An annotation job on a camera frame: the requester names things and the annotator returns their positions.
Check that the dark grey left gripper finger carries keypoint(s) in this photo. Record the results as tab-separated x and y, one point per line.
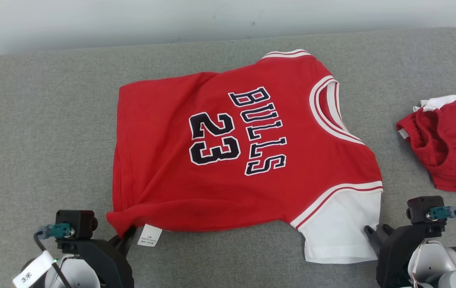
128	240
115	240

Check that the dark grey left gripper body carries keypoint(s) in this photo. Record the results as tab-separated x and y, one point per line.
105	260

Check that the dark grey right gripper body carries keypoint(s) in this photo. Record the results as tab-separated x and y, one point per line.
396	256

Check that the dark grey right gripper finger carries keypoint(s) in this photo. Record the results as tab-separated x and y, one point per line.
388	230
374	240

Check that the red Bulls jersey white sleeves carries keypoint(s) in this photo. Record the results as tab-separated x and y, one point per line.
219	176

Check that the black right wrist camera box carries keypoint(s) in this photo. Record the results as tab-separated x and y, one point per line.
418	208

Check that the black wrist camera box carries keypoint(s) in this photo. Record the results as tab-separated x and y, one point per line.
418	208
75	224

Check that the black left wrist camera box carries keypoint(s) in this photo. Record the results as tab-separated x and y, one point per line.
75	224

